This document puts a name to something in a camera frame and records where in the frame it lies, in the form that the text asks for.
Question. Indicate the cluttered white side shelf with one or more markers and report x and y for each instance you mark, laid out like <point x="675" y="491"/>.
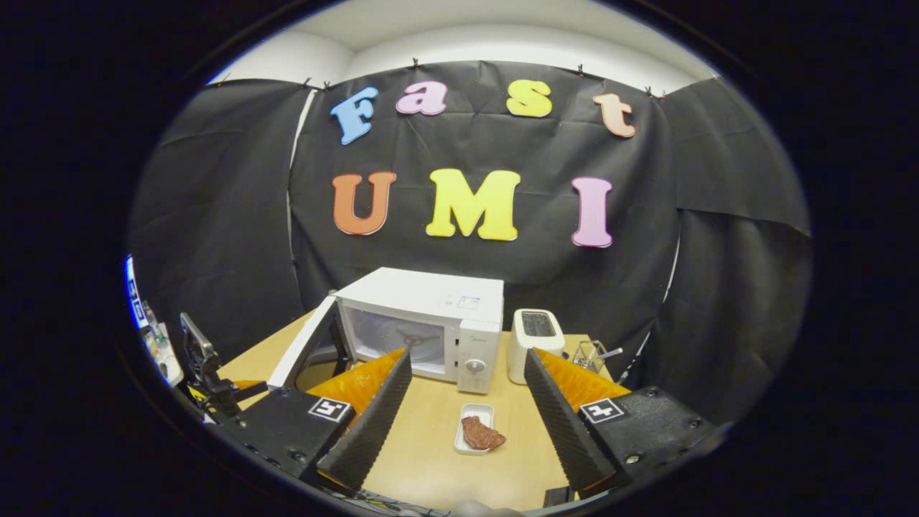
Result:
<point x="154" y="337"/>

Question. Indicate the black backdrop cloth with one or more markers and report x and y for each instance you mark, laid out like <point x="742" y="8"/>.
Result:
<point x="546" y="143"/>

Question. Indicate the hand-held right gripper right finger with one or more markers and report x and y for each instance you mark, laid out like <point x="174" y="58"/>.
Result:
<point x="563" y="431"/>

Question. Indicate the brown piece of meat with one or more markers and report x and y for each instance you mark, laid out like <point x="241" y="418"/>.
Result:
<point x="481" y="434"/>

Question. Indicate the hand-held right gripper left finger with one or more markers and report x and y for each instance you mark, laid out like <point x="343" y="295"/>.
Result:
<point x="370" y="427"/>

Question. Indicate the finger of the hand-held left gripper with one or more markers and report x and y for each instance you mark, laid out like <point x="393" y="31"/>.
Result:
<point x="248" y="384"/>

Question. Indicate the white microwave oven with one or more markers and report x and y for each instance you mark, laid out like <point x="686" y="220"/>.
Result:
<point x="423" y="291"/>

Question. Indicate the white toaster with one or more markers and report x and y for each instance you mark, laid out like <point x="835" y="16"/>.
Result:
<point x="517" y="359"/>

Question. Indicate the white rectangular dish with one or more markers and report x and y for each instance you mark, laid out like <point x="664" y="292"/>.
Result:
<point x="477" y="411"/>

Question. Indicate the black table edge clamp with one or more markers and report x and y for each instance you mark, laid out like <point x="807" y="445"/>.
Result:
<point x="556" y="497"/>

